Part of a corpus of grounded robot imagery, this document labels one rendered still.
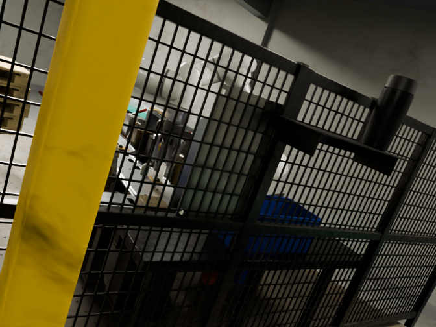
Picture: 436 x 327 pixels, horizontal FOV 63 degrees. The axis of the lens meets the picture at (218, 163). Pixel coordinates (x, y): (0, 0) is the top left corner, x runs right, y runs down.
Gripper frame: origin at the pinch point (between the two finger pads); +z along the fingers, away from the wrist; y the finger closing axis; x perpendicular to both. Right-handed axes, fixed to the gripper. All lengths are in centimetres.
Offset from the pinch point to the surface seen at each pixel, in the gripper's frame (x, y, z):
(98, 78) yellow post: 68, 48, -34
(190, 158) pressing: 26.6, 5.2, -14.5
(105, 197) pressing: 14.8, 23.0, 6.4
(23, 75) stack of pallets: -281, 25, 18
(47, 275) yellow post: 68, 48, -3
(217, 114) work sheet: 54, 20, -33
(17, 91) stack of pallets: -284, 27, 36
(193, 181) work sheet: 54, 20, -17
